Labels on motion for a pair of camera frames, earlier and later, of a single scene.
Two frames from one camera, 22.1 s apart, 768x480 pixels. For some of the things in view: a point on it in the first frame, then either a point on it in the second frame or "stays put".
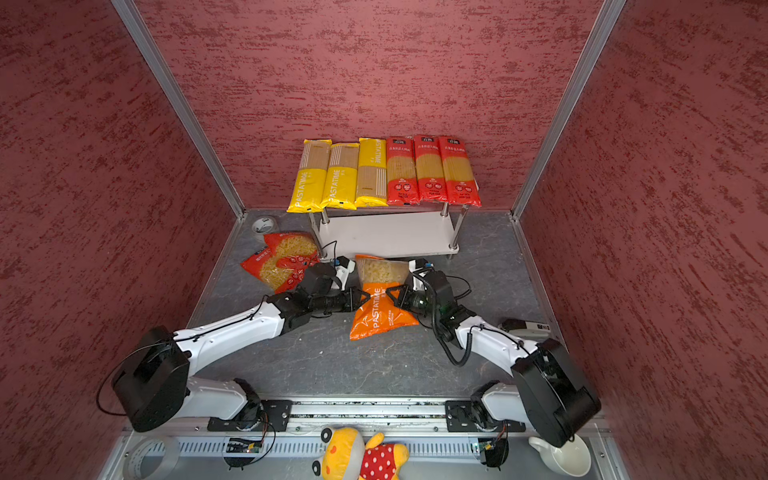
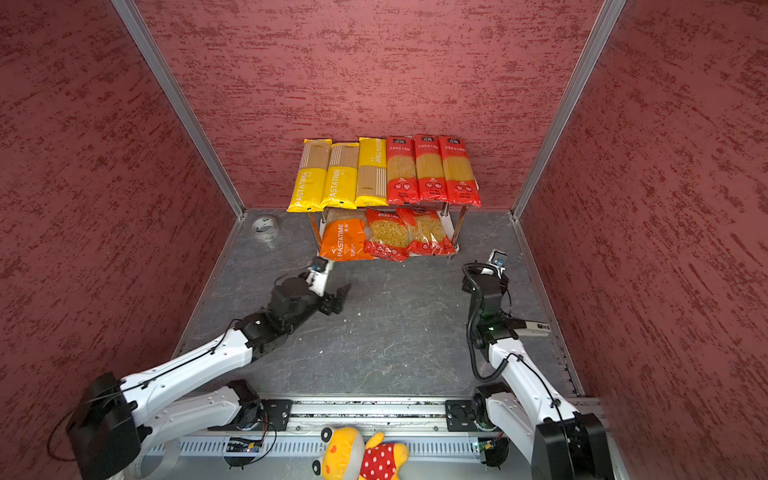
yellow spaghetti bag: [341, 188] stays put
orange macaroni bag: [381, 313] → [339, 234]
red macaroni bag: [282, 265] → [428, 234]
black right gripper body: [420, 302] → [469, 281]
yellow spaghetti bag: [372, 173] stays put
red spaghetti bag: [401, 172] stays put
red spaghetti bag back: [430, 169] stays put
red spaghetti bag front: [460, 184] stays put
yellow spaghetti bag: [309, 190] stays put
